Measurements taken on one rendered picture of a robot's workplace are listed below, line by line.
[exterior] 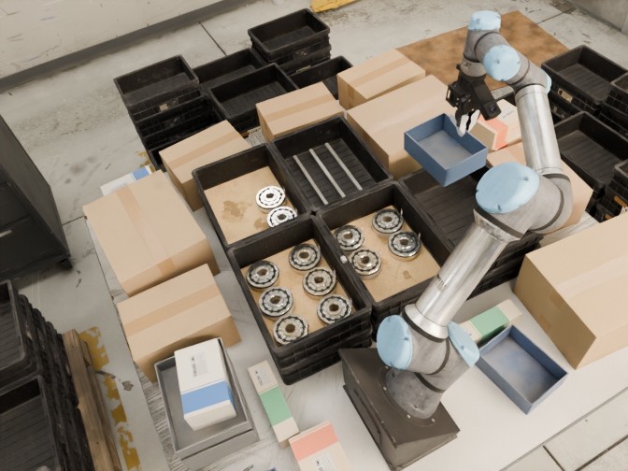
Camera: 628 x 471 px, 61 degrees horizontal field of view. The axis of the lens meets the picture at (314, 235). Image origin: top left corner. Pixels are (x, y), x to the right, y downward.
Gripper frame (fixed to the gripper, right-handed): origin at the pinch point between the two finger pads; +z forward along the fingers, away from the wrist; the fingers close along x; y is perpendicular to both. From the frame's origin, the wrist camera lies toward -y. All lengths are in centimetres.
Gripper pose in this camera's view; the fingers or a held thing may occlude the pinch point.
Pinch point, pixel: (464, 134)
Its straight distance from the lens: 167.4
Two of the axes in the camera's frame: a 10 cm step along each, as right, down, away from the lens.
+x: -8.9, 3.5, -2.8
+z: 0.2, 6.6, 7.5
